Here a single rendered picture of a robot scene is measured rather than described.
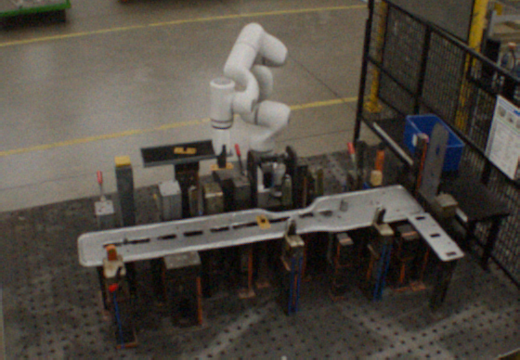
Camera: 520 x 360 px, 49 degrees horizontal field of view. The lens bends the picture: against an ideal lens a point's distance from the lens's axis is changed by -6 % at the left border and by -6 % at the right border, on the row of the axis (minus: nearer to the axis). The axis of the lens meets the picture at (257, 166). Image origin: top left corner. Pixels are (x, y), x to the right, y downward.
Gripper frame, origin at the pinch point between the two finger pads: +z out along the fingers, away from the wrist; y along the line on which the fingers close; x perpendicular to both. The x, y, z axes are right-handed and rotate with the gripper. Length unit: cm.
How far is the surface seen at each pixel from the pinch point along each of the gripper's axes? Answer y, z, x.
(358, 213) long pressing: 7, 25, 54
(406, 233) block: 20, 27, 70
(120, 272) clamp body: 31, 22, -40
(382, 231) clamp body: 25, 21, 56
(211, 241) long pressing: 14.1, 25.7, -6.0
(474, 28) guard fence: -161, 5, 202
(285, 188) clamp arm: -8.4, 20.2, 27.5
